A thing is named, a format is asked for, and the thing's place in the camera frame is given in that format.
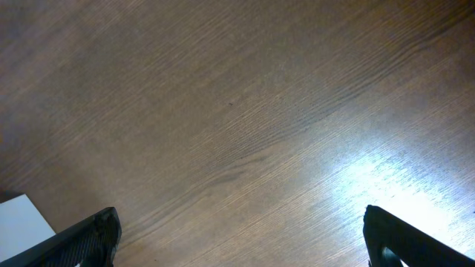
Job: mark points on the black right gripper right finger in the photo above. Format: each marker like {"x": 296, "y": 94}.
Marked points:
{"x": 391, "y": 241}

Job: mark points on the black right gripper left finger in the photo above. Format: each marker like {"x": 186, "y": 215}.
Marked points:
{"x": 92, "y": 242}

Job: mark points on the white cardboard box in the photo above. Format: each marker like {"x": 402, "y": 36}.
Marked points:
{"x": 22, "y": 227}

